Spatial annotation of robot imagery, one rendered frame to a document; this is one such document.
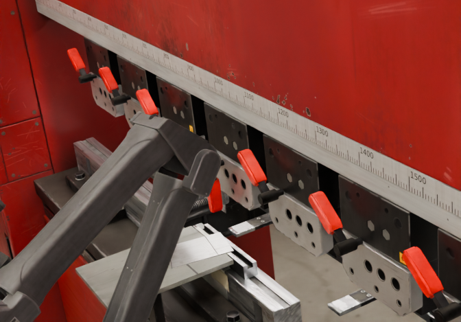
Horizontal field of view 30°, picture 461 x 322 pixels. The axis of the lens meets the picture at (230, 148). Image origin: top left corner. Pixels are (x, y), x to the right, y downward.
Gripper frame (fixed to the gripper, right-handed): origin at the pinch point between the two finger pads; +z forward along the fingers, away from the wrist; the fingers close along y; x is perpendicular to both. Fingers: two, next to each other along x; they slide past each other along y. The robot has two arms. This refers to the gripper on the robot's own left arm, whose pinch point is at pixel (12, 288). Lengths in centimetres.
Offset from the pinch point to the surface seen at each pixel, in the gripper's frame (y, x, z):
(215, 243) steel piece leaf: -21.3, -31.3, 15.2
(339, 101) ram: -69, -39, -32
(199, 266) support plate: -25.0, -24.5, 12.0
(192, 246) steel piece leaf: -18.2, -28.2, 13.7
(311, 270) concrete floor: 67, -93, 159
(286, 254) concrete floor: 84, -96, 160
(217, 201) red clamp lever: -34.5, -31.2, -4.2
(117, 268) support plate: -11.9, -15.3, 7.4
